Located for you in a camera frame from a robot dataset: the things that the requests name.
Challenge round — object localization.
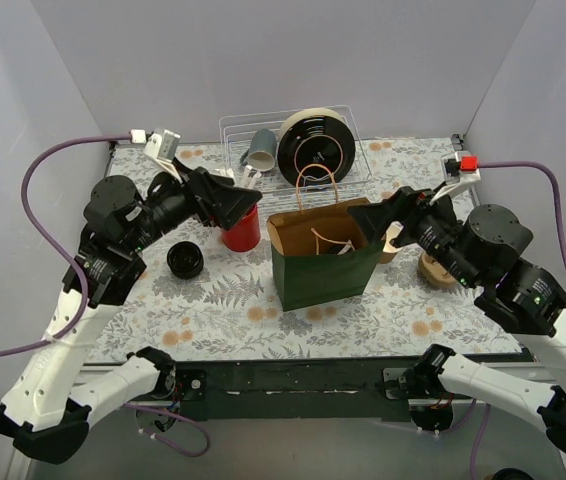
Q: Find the white straw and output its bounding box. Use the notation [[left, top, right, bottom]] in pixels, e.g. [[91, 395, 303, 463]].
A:
[[337, 242, 355, 255], [241, 166, 262, 189]]

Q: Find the green paper bag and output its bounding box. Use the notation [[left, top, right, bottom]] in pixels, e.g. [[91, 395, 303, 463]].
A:
[[266, 179, 384, 312]]

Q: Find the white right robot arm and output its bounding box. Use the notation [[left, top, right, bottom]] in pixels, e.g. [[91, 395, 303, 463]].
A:
[[348, 187, 566, 453]]

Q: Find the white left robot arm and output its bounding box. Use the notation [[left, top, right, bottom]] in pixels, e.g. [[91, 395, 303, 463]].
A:
[[0, 167, 262, 464]]

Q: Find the red ribbed straw holder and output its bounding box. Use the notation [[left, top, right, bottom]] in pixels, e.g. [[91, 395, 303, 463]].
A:
[[221, 206, 261, 253]]

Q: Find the brown paper cup stack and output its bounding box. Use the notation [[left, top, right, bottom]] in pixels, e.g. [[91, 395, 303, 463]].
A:
[[378, 222, 403, 264]]

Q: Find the grey ceramic mug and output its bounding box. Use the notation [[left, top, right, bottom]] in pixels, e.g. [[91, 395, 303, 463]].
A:
[[240, 129, 277, 172]]

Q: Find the stack of black lids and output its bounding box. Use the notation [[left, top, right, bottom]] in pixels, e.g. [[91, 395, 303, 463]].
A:
[[166, 241, 204, 280]]

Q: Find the black round plate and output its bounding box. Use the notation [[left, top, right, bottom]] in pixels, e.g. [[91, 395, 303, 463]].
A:
[[276, 107, 356, 186]]

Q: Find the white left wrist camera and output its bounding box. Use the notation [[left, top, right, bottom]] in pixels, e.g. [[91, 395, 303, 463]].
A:
[[143, 129, 181, 181]]

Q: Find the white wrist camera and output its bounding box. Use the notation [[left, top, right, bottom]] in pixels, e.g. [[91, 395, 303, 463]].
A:
[[430, 151, 481, 205], [143, 129, 181, 181]]

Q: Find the white wire dish rack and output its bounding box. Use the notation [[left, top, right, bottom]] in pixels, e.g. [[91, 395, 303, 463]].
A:
[[219, 105, 372, 216]]

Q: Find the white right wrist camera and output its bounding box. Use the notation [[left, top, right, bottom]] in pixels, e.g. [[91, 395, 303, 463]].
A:
[[430, 151, 481, 205]]

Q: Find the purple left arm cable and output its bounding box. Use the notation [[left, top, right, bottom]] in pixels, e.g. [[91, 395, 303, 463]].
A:
[[0, 130, 210, 458]]

